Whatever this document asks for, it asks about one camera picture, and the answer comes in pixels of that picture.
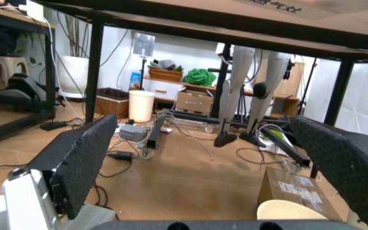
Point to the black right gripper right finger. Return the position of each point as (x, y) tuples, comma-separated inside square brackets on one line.
[(347, 163)]

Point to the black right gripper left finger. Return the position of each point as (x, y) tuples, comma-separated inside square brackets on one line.
[(75, 158)]

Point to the cream round bin rim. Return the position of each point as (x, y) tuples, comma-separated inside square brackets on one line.
[(286, 209)]

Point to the cream plastic trash bin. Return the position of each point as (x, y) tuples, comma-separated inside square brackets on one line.
[(141, 106)]

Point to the flat black power brick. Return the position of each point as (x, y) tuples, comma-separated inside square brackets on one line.
[(53, 125)]

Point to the black power adapter plug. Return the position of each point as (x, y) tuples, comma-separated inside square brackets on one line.
[(121, 155)]

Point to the long black metal beam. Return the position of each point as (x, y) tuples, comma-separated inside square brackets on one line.
[(288, 149)]

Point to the grey power strip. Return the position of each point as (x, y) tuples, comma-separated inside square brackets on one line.
[(133, 132)]

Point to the labelled brown cardboard box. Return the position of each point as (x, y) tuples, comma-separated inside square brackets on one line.
[(286, 184)]

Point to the brown lined storage basket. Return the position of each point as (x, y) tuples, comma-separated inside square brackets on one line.
[(112, 104)]

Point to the short black metal beam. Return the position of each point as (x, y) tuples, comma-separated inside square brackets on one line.
[(156, 133)]

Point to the black and grey backpack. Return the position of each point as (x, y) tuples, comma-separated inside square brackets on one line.
[(22, 89)]

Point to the blue printed box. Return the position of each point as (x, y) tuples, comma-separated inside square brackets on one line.
[(135, 81)]

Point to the light wooden cabinet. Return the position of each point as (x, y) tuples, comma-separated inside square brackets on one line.
[(294, 79)]

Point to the beige plastic stool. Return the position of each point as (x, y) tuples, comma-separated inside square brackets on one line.
[(6, 69)]

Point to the white drawer cabinet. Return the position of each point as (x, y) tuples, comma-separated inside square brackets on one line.
[(163, 88)]

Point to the wooden crate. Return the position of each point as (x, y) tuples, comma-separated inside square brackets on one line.
[(165, 74)]

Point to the black wheeled stand base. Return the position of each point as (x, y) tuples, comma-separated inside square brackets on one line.
[(196, 117)]

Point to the open brown cardboard box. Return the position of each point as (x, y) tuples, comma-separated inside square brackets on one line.
[(194, 101)]

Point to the grey panel on stand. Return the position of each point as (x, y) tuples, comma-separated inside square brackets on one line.
[(144, 43)]

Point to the white humanoid robot legs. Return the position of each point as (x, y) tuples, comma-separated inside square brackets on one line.
[(240, 69)]

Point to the green crumpled cloth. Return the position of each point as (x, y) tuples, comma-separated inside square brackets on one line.
[(200, 77)]

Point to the white power strip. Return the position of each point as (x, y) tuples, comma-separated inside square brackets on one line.
[(34, 9)]

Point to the dark framed wooden table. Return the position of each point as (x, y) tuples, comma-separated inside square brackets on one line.
[(203, 26)]

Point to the wooden desk with black frame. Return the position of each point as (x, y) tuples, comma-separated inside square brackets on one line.
[(11, 20)]

